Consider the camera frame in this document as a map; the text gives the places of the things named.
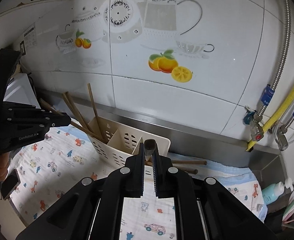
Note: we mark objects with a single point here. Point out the white microwave oven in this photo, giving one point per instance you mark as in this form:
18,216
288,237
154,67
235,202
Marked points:
20,91

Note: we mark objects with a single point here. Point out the cartoon print white cloth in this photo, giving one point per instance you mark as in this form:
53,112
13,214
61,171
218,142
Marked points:
48,169

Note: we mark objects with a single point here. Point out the wooden chopstick bundle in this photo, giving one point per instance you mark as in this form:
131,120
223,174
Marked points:
187,162
188,170

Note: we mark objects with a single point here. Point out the black smartphone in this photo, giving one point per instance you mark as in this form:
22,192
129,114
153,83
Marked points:
10,184

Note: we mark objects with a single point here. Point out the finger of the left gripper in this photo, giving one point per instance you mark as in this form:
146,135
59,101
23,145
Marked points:
56,120

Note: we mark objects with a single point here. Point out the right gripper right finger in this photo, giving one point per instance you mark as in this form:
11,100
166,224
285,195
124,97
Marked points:
204,209

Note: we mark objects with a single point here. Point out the wall power socket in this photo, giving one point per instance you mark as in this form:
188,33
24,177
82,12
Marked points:
22,48

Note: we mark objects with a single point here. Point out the teal soap bottle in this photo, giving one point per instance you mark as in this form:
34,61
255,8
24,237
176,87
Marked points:
273,191

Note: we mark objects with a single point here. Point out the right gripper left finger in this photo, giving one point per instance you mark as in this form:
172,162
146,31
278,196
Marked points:
92,209

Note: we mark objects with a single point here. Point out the cream plastic utensil holder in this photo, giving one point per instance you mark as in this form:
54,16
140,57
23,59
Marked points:
122,141

